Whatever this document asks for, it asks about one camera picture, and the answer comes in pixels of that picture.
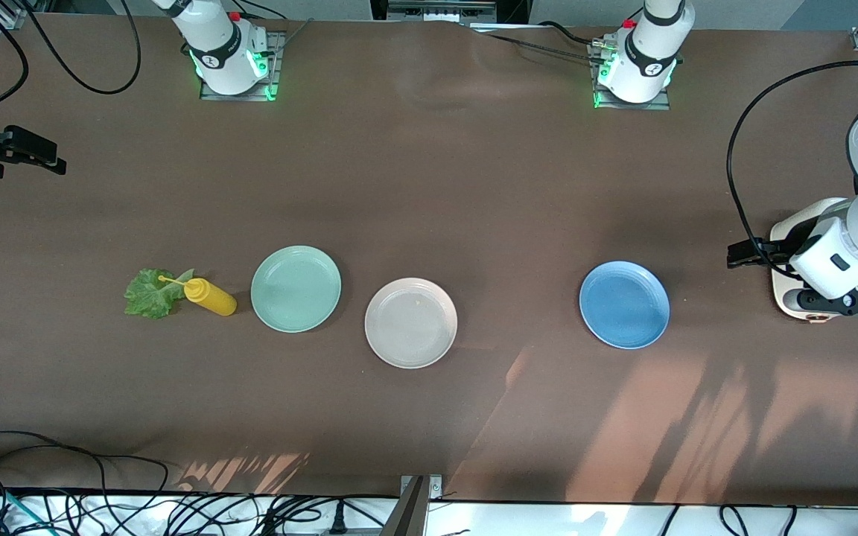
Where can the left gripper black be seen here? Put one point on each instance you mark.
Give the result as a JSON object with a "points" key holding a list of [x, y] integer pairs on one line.
{"points": [[776, 248]]}

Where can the green lettuce leaf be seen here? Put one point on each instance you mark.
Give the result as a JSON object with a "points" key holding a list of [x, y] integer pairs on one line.
{"points": [[147, 294]]}

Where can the yellow mustard squeeze bottle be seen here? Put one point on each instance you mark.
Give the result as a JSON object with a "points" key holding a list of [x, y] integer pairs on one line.
{"points": [[209, 296]]}

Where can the blue plate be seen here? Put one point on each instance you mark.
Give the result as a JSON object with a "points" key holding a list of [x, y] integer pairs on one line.
{"points": [[624, 305]]}

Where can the green plate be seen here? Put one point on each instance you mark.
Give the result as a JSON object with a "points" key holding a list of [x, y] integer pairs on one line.
{"points": [[295, 289]]}

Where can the beige plate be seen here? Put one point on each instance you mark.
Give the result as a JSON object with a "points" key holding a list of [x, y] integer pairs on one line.
{"points": [[410, 324]]}

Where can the white toaster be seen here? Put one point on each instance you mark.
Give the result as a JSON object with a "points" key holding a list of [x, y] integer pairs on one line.
{"points": [[816, 207]]}

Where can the black electronics box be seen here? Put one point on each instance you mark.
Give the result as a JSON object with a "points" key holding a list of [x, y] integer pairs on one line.
{"points": [[511, 9]]}

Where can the black power plug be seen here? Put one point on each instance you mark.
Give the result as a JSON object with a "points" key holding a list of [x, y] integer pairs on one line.
{"points": [[337, 519]]}

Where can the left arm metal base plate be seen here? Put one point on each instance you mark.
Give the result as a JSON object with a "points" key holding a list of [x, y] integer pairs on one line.
{"points": [[630, 106]]}

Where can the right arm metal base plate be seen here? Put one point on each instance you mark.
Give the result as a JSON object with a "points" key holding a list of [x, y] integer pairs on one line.
{"points": [[277, 52]]}

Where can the metal corner bracket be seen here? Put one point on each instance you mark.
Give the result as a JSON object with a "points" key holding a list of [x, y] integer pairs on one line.
{"points": [[435, 487]]}

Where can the grey aluminium post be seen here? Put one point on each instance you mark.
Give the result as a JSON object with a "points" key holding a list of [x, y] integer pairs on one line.
{"points": [[407, 517]]}

